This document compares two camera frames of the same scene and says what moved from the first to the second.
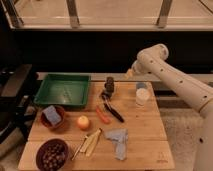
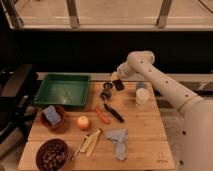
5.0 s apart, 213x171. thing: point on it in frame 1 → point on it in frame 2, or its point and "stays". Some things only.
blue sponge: [52, 115] stays
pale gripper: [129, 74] → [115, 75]
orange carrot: [104, 118] stays
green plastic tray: [64, 89] stays
